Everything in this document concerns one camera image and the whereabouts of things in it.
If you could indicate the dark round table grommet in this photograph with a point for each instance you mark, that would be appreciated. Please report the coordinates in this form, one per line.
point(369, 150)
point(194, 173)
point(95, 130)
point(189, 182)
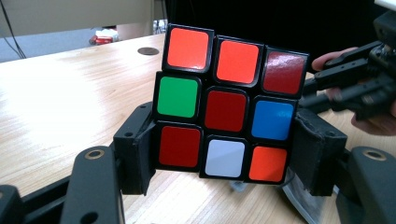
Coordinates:
point(148, 51)

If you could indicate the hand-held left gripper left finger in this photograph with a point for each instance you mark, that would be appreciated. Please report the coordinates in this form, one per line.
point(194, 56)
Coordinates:
point(134, 155)

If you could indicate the black curtain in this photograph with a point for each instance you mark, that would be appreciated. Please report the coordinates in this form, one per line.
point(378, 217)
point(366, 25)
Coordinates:
point(264, 18)

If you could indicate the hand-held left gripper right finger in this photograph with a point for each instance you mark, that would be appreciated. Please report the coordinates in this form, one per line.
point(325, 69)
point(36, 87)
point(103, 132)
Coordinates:
point(317, 155)

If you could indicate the small white object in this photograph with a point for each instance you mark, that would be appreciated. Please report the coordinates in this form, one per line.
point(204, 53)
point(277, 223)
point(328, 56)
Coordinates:
point(109, 32)

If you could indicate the red can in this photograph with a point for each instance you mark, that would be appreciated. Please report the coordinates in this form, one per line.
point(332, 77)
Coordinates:
point(101, 40)

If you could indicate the multicoloured puzzle cube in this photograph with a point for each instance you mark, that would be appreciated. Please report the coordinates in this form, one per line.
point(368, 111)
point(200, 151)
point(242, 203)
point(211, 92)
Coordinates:
point(225, 110)

